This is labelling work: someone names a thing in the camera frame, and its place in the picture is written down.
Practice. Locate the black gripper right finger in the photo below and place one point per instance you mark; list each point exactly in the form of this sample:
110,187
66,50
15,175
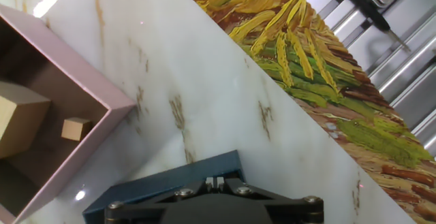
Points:
293,208

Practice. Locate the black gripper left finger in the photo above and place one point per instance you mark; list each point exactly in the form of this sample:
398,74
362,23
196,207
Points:
143,208

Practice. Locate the dark blue cardboard box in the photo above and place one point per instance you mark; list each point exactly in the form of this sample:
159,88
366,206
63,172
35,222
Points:
163,183

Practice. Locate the tiny wooden cube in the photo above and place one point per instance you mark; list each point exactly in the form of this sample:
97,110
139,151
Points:
75,128

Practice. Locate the large wooden cube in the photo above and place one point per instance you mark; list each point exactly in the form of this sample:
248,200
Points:
20,118

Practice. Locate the pink cardboard box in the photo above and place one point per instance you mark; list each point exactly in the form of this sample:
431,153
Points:
85,81

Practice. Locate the white marble pattern mat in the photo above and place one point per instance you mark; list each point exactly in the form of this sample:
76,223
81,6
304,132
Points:
204,81

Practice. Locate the yellow green painted cloth strip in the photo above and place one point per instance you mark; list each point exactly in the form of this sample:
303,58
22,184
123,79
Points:
306,64

